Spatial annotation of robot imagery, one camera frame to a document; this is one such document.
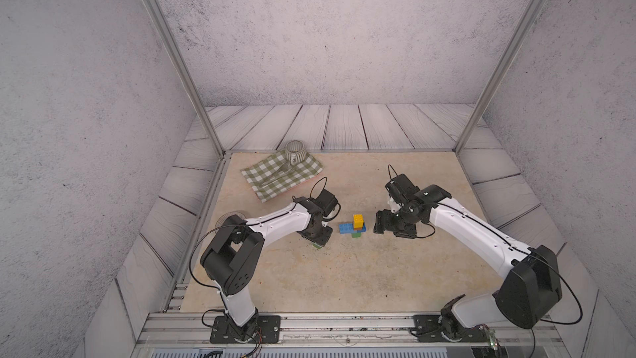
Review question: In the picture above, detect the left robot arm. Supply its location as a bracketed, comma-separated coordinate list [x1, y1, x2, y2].
[200, 197, 341, 328]

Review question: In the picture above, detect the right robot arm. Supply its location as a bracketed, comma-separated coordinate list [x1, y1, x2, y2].
[374, 181, 562, 340]

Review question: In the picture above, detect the aluminium corner post right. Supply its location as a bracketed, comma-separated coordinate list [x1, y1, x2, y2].
[453, 0, 548, 155]

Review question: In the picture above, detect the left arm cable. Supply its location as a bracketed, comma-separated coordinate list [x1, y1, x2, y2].
[188, 223, 235, 329]

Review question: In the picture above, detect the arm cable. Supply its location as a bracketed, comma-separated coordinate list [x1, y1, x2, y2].
[526, 250, 585, 327]
[188, 223, 235, 329]

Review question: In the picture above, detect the light blue long lego brick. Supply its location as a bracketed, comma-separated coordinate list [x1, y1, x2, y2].
[339, 223, 366, 235]

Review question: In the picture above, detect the aluminium corner post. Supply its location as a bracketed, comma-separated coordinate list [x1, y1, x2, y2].
[142, 0, 225, 157]
[453, 0, 548, 155]

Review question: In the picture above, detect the yellow lego brick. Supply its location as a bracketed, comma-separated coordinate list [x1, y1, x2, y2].
[353, 214, 364, 231]

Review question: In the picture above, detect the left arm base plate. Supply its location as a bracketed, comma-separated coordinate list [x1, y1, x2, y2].
[210, 313, 282, 345]

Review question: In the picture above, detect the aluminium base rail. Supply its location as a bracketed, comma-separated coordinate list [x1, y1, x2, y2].
[132, 313, 570, 357]

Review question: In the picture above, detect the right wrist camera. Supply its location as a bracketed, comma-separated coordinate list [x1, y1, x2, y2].
[385, 174, 420, 212]

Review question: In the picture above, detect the aluminium corner post left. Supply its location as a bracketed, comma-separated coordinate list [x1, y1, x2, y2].
[142, 0, 225, 157]

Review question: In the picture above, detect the pink glass plate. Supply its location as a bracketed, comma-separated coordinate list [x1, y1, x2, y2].
[215, 211, 246, 228]

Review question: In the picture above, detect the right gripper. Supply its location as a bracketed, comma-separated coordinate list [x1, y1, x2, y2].
[370, 205, 419, 240]

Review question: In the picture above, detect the striped ceramic cup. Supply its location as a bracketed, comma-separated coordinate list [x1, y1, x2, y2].
[283, 140, 308, 166]

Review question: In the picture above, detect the green checkered cloth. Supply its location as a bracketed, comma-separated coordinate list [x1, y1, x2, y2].
[241, 151, 324, 202]

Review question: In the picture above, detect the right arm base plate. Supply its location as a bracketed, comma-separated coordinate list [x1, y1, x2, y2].
[409, 314, 489, 343]

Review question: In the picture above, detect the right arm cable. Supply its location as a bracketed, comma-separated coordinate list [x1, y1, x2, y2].
[526, 250, 585, 327]

